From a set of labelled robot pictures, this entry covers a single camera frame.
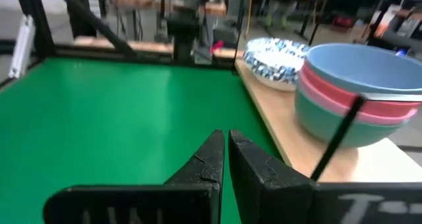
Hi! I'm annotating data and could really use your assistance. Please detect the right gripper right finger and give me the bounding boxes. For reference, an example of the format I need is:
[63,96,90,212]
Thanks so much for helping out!
[228,128,422,224]

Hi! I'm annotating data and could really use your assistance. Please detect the pink plastic bowl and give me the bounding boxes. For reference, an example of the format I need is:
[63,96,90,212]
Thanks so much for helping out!
[297,75,420,126]

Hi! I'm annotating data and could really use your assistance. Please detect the green plastic bowl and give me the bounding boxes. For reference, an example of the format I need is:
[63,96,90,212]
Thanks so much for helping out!
[294,88,410,149]

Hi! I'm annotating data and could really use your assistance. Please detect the blue patterned paper bowl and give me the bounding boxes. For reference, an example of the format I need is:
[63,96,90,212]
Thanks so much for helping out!
[243,36,311,70]
[246,49,306,85]
[250,52,306,92]
[244,44,307,78]

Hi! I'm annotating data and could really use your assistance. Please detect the black aluminium table frame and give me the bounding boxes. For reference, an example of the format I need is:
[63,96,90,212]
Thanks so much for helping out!
[0,0,241,86]

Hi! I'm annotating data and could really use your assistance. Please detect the person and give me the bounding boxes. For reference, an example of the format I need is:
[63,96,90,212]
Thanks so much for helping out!
[264,0,293,30]

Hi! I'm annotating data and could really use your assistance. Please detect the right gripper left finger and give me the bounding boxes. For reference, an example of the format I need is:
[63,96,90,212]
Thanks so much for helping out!
[42,128,226,224]

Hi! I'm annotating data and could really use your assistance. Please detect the wooden workbench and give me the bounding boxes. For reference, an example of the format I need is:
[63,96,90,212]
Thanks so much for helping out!
[111,0,229,18]

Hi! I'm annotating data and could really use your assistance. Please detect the red plastic bowl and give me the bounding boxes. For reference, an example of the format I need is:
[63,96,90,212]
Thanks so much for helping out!
[299,61,422,119]

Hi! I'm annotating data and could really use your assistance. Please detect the white plastic bar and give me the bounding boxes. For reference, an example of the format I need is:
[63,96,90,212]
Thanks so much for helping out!
[8,14,36,80]

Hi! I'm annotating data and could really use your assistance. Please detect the green table mat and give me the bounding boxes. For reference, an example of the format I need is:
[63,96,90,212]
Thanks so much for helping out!
[0,57,287,224]

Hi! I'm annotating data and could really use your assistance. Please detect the red box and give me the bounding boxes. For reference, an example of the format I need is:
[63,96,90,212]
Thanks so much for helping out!
[332,14,355,29]

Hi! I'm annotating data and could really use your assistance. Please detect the yellow hanging cable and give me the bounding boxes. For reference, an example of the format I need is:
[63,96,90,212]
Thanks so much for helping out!
[245,0,255,37]

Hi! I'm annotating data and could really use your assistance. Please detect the blue plastic bowl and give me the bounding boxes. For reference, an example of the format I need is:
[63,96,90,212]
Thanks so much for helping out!
[305,42,422,103]

